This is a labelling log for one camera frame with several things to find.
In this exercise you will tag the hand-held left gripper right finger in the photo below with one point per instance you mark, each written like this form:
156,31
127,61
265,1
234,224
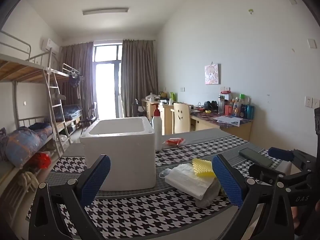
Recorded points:
227,182

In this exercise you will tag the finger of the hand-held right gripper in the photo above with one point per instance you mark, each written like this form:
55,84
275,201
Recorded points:
280,153
265,173

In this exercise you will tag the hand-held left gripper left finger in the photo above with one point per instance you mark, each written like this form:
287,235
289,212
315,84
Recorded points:
97,177

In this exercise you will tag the white plastic bag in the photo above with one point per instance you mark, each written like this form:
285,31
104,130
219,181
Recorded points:
210,195

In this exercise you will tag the yellow bumpy sponge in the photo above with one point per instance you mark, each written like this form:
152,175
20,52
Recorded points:
202,167

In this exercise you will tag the white foam box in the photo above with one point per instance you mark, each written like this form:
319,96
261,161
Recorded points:
120,152

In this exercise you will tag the white paper towel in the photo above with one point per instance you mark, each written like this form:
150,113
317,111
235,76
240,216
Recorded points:
185,180

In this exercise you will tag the black smartphone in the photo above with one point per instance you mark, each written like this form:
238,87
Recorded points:
255,157

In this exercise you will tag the wooden desk with patterned top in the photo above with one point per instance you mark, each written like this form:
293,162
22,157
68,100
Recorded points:
240,130

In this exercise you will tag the houndstooth cloth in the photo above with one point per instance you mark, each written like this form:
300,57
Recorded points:
140,212

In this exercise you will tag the red plastic bag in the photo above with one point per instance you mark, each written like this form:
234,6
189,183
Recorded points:
42,160

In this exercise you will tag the row of toiletry bottles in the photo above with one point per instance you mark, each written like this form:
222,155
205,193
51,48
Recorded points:
240,110

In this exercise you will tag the black folding chair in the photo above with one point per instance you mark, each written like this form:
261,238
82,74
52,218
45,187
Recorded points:
88,117

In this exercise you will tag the printed papers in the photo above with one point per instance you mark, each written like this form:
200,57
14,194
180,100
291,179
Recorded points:
228,120

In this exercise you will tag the blue face mask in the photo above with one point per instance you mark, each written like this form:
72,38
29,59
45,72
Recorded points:
165,173

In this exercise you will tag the red packet in clear wrap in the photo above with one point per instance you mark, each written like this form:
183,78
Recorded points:
175,142

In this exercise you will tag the blue plaid bedding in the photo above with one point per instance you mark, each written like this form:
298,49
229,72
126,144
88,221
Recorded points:
72,112

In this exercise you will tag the beige cloth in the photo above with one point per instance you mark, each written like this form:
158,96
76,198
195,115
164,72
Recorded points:
27,181

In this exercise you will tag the white pump bottle red cap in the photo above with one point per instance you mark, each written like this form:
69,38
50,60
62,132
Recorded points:
157,130

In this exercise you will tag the clear tumbler bottle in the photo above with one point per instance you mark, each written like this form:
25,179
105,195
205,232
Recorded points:
221,103

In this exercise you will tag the black headphones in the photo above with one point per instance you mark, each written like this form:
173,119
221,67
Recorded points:
210,105

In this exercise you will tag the blue orange quilt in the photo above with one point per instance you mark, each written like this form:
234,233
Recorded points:
22,145

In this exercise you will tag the wooden chair with smiley face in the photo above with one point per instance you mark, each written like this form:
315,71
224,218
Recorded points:
181,115

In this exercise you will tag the metal bed ladder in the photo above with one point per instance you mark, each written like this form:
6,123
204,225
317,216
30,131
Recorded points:
56,105

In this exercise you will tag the plain wooden desk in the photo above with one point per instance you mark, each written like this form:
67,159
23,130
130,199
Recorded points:
165,115

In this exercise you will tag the glass balcony door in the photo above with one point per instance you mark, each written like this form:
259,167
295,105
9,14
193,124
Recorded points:
107,85

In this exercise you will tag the dark hanging clothes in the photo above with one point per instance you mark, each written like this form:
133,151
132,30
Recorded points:
74,80

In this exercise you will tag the green bag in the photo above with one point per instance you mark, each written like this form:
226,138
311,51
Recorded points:
173,96

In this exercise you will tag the brown curtain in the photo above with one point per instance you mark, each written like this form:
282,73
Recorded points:
77,62
140,80

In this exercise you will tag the white air conditioner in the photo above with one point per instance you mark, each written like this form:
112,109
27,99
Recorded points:
50,45

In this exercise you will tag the ceiling light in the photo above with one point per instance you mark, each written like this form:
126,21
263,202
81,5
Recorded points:
105,11

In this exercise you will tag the double white wall socket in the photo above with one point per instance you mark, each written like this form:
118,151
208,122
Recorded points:
311,102

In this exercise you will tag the pink cartoon wall picture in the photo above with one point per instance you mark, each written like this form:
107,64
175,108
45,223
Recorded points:
212,74

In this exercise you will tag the white wall plate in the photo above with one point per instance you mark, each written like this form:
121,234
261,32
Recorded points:
312,43

